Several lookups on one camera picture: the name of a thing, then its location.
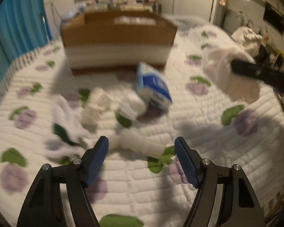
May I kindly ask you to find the blue curtain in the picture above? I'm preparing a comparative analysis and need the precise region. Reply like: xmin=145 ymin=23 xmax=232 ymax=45
xmin=0 ymin=0 xmax=53 ymax=89

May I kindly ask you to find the white bundle of bedding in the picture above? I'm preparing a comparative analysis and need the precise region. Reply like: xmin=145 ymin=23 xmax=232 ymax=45
xmin=231 ymin=26 xmax=264 ymax=55

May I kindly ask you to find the white fluffy cloth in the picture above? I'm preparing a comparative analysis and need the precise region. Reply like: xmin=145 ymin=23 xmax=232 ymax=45
xmin=203 ymin=47 xmax=261 ymax=103

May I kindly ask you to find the cluttered dresser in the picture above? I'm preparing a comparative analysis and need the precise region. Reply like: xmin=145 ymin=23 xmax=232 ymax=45
xmin=74 ymin=0 xmax=162 ymax=13

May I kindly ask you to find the blue and white tissue packet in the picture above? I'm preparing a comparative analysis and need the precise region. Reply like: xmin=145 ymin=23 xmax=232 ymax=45
xmin=136 ymin=61 xmax=173 ymax=112

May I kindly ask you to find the dark wall picture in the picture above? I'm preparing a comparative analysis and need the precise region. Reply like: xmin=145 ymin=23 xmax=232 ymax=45
xmin=263 ymin=2 xmax=284 ymax=35

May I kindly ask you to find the white and green cloth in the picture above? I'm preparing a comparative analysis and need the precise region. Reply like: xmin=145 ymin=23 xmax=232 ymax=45
xmin=45 ymin=96 xmax=90 ymax=158

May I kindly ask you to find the white soft roll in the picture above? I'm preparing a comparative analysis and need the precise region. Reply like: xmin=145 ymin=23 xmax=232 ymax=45
xmin=108 ymin=131 xmax=166 ymax=159

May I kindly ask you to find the white towel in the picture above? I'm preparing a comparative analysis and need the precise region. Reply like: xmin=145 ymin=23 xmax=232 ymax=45
xmin=81 ymin=87 xmax=112 ymax=126

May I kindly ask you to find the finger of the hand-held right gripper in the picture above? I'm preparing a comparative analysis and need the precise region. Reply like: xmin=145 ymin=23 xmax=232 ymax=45
xmin=230 ymin=59 xmax=284 ymax=95

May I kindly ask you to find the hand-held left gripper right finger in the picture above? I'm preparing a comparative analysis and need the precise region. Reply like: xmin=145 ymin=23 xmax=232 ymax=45
xmin=174 ymin=136 xmax=266 ymax=227

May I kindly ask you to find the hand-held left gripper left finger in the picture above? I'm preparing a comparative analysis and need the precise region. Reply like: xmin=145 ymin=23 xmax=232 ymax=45
xmin=16 ymin=136 xmax=109 ymax=227

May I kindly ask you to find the white quilt with purple print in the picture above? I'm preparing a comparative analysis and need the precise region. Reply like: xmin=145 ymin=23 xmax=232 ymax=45
xmin=0 ymin=14 xmax=284 ymax=227

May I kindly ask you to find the brown cardboard box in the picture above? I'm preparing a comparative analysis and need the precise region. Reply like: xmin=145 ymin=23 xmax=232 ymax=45
xmin=60 ymin=10 xmax=178 ymax=71

